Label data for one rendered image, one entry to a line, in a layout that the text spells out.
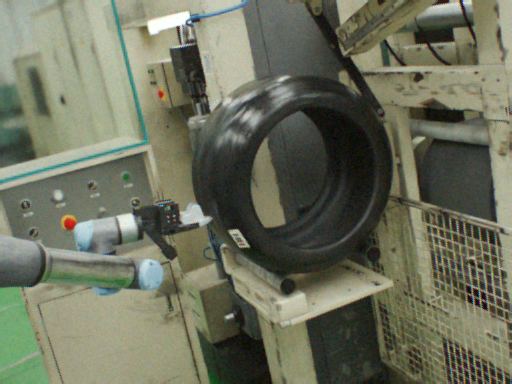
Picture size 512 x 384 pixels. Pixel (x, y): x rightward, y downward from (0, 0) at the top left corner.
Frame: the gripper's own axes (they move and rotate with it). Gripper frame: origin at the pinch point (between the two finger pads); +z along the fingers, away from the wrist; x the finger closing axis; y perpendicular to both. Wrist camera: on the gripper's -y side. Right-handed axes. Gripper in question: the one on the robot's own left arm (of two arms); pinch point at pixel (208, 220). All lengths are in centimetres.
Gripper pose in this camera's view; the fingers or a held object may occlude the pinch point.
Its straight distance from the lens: 182.1
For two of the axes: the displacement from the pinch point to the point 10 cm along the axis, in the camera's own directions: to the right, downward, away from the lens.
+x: -3.9, -1.6, 9.1
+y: -0.9, -9.7, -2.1
